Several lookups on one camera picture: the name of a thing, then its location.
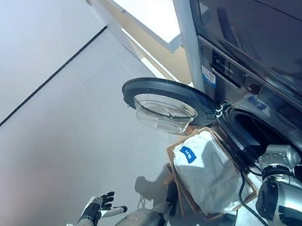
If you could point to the white tall side panel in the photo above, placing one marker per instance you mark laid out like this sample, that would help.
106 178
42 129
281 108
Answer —
189 23

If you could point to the grey stacked dryer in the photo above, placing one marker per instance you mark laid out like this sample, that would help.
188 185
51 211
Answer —
268 37

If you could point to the white cloth with blue label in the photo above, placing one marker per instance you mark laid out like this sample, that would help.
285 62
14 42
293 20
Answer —
210 175

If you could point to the round glass washer door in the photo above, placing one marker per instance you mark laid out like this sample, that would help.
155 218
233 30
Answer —
169 90

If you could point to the small blue energy label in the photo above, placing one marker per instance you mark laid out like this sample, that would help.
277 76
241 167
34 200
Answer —
210 78

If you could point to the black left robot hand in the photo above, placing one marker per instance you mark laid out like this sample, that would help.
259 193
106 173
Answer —
97 205

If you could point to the woven wicker laundry basket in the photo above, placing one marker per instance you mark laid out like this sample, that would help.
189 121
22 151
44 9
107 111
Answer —
174 180

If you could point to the grey front-load washing machine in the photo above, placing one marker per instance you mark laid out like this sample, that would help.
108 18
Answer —
270 109

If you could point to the silver left robot leg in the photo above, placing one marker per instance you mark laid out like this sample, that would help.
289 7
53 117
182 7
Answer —
138 221

